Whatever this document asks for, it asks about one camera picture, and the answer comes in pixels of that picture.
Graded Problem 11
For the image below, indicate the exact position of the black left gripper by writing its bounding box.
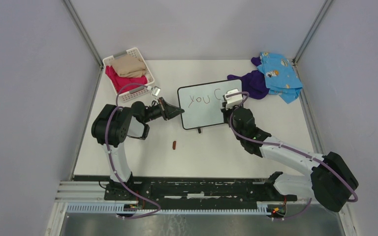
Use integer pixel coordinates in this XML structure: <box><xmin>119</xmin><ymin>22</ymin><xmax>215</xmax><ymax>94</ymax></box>
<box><xmin>143</xmin><ymin>97</ymin><xmax>184</xmax><ymax>123</ymax></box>

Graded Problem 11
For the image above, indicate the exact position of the black framed whiteboard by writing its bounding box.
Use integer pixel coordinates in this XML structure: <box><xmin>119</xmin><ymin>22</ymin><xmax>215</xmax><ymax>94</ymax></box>
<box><xmin>177</xmin><ymin>79</ymin><xmax>242</xmax><ymax>130</ymax></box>

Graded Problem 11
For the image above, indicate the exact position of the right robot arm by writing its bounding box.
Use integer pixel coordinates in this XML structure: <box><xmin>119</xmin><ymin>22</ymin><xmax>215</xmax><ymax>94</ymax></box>
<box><xmin>221</xmin><ymin>106</ymin><xmax>359</xmax><ymax>212</ymax></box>

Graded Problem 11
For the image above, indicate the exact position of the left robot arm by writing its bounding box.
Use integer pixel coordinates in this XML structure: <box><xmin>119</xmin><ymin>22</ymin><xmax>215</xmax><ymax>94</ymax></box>
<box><xmin>91</xmin><ymin>97</ymin><xmax>184</xmax><ymax>200</ymax></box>

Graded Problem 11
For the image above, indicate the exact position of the purple cloth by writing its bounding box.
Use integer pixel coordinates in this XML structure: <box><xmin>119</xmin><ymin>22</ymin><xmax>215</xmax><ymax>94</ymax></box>
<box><xmin>227</xmin><ymin>69</ymin><xmax>270</xmax><ymax>100</ymax></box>

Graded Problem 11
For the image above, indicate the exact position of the white plastic basket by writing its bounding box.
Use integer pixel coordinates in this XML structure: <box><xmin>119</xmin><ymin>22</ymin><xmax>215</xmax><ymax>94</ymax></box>
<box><xmin>102</xmin><ymin>47</ymin><xmax>155</xmax><ymax>102</ymax></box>

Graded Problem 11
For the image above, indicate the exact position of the blue patterned cloth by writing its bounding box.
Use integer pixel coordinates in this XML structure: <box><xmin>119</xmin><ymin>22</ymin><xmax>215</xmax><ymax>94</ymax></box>
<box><xmin>257</xmin><ymin>52</ymin><xmax>303</xmax><ymax>104</ymax></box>

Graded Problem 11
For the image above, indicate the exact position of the magenta cloth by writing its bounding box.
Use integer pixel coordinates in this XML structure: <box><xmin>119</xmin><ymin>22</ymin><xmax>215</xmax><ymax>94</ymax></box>
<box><xmin>105</xmin><ymin>66</ymin><xmax>147</xmax><ymax>93</ymax></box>

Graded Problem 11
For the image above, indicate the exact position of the beige folded cloth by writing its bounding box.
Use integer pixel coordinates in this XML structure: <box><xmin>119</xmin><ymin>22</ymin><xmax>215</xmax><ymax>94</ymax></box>
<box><xmin>111</xmin><ymin>54</ymin><xmax>147</xmax><ymax>78</ymax></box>

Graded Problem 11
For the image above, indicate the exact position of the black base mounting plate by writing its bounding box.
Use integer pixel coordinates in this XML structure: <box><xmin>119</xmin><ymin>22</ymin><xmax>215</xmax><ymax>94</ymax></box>
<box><xmin>104</xmin><ymin>177</ymin><xmax>298</xmax><ymax>210</ymax></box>

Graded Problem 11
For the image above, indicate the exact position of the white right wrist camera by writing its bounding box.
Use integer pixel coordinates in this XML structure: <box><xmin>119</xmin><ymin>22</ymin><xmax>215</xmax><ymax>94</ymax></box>
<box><xmin>222</xmin><ymin>88</ymin><xmax>243</xmax><ymax>110</ymax></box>

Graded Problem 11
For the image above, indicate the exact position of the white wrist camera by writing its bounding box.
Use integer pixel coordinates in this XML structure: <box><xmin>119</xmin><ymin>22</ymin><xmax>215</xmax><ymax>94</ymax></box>
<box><xmin>151</xmin><ymin>86</ymin><xmax>161</xmax><ymax>98</ymax></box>
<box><xmin>222</xmin><ymin>88</ymin><xmax>243</xmax><ymax>110</ymax></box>

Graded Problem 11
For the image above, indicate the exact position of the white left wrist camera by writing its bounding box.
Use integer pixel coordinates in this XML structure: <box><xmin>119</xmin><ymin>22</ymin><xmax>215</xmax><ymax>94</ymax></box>
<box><xmin>151</xmin><ymin>86</ymin><xmax>161</xmax><ymax>98</ymax></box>

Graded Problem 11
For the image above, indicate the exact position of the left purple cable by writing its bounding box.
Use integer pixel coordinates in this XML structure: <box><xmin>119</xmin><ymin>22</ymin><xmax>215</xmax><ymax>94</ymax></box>
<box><xmin>104</xmin><ymin>83</ymin><xmax>162</xmax><ymax>220</ymax></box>

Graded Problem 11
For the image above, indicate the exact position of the white slotted cable duct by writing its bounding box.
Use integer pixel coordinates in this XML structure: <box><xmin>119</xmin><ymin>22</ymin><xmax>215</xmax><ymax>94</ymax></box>
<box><xmin>66</xmin><ymin>203</ymin><xmax>271</xmax><ymax>216</ymax></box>

